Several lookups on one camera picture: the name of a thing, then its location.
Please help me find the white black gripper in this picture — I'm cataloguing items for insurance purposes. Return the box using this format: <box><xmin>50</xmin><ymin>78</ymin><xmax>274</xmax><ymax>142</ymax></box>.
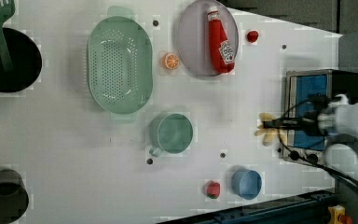
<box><xmin>263</xmin><ymin>94</ymin><xmax>349</xmax><ymax>136</ymax></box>

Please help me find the yellow peeled banana toy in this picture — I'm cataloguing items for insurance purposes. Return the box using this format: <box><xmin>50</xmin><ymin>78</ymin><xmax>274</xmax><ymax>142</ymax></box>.
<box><xmin>254</xmin><ymin>113</ymin><xmax>287</xmax><ymax>147</ymax></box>

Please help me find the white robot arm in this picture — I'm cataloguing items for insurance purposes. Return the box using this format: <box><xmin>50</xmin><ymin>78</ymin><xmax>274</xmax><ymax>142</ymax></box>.
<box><xmin>255</xmin><ymin>94</ymin><xmax>358</xmax><ymax>195</ymax></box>

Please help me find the green mug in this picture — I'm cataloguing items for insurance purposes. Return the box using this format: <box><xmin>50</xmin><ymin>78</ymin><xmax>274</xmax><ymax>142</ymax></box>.
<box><xmin>149</xmin><ymin>113</ymin><xmax>193</xmax><ymax>157</ymax></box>

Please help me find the black toaster oven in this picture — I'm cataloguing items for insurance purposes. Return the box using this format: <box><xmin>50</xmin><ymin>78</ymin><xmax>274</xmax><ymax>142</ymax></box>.
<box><xmin>282</xmin><ymin>69</ymin><xmax>358</xmax><ymax>165</ymax></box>

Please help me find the blue bowl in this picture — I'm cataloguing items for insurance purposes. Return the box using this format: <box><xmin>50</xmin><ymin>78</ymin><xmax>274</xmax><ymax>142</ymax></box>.
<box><xmin>231</xmin><ymin>169</ymin><xmax>262</xmax><ymax>200</ymax></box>

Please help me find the small red tomato toy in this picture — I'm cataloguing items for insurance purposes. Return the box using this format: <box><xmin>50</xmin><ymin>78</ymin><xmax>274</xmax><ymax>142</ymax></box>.
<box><xmin>246</xmin><ymin>30</ymin><xmax>259</xmax><ymax>43</ymax></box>

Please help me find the red ketchup bottle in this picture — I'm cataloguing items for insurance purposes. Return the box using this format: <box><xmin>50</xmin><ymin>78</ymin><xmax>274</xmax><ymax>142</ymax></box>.
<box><xmin>207</xmin><ymin>7</ymin><xmax>235</xmax><ymax>74</ymax></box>

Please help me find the red strawberry toy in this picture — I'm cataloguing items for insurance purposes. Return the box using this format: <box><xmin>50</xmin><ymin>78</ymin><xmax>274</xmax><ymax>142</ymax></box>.
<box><xmin>206</xmin><ymin>181</ymin><xmax>220</xmax><ymax>199</ymax></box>

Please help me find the grey round plate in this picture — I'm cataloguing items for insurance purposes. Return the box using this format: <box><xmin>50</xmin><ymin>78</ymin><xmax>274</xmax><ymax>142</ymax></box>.
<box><xmin>175</xmin><ymin>0</ymin><xmax>239</xmax><ymax>77</ymax></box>

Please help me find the orange slice toy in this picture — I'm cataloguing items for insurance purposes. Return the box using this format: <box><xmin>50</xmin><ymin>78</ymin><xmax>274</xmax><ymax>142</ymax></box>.
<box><xmin>161</xmin><ymin>53</ymin><xmax>180</xmax><ymax>70</ymax></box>

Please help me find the green perforated colander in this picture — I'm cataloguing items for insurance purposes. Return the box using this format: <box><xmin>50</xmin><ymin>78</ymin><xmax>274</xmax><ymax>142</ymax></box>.
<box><xmin>87</xmin><ymin>6</ymin><xmax>153</xmax><ymax>123</ymax></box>

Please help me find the black round pot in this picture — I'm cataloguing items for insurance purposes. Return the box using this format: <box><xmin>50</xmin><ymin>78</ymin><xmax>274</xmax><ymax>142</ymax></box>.
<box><xmin>0</xmin><ymin>28</ymin><xmax>42</xmax><ymax>92</ymax></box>

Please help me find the black cup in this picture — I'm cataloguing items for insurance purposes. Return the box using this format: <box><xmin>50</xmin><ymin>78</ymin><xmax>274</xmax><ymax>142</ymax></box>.
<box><xmin>0</xmin><ymin>169</ymin><xmax>29</xmax><ymax>224</ymax></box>

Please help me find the green slotted spatula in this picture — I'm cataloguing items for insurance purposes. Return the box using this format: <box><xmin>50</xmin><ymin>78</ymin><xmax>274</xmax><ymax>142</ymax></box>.
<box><xmin>0</xmin><ymin>0</ymin><xmax>16</xmax><ymax>72</ymax></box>

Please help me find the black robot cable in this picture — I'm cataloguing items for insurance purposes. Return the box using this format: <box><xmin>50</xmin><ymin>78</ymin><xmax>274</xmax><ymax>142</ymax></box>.
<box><xmin>276</xmin><ymin>99</ymin><xmax>358</xmax><ymax>206</ymax></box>

